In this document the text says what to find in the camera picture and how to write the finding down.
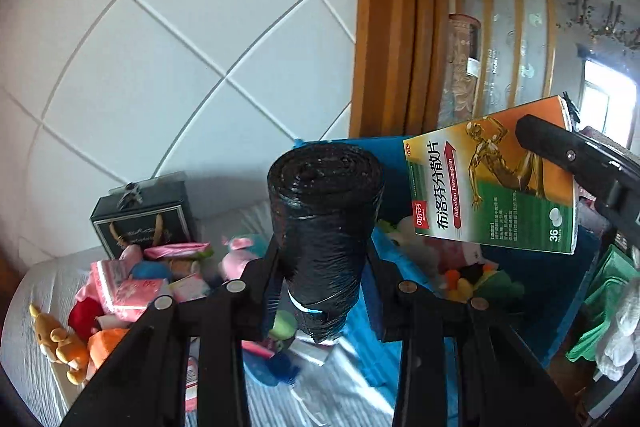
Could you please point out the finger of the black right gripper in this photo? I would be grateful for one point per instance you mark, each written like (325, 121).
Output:
(609, 176)

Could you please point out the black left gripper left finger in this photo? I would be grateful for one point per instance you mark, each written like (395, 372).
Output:
(143, 381)

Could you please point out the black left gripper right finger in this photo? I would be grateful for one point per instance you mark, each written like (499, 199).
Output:
(457, 350)

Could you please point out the orange green medicine box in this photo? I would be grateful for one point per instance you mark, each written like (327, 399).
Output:
(474, 183)

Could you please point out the black garbage bag roll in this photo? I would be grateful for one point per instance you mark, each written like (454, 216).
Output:
(324, 200)

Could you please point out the orange plush toy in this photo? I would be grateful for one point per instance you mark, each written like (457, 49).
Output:
(102, 344)

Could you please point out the red plush toy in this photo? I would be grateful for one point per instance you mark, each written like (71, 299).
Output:
(83, 318)

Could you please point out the pink tissue pack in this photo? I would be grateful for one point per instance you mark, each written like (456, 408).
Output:
(120, 294)

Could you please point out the green cloth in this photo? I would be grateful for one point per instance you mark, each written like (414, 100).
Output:
(615, 271)

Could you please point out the brown teddy bear plush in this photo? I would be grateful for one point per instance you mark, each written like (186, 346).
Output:
(60, 341)

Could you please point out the blue plastic crate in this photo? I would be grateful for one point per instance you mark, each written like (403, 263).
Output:
(553, 284)

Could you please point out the pink green wipes pack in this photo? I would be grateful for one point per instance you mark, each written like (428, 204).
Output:
(188, 251)

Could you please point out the pink pig small plush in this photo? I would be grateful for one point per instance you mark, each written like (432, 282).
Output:
(242, 249)

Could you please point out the green ball toy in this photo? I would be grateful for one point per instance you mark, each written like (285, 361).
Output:
(284, 326)

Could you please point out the white glove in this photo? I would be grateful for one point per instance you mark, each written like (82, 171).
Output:
(620, 342)

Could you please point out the black gift box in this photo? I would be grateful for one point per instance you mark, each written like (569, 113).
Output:
(150, 213)

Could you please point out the wooden door frame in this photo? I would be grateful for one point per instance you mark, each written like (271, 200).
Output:
(400, 63)

